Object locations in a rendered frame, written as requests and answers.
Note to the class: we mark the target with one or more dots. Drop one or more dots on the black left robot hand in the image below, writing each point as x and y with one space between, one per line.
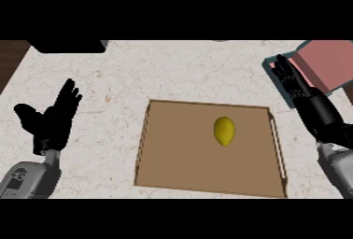
54 121

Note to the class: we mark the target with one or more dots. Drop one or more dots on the teal box with pink inside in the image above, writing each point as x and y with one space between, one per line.
321 67

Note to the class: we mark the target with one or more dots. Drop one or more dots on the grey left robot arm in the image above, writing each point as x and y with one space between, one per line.
30 177

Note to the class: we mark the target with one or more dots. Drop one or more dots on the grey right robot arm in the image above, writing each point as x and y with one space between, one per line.
336 168

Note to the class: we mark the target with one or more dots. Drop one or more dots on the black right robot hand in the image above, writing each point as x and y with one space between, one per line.
317 109

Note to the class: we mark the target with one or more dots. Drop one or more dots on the black appliance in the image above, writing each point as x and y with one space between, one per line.
68 46

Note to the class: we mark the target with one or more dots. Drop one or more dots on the brown wooden tray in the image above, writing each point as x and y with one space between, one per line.
212 149

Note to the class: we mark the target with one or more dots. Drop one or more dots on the yellow lemon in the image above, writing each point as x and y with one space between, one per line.
224 130

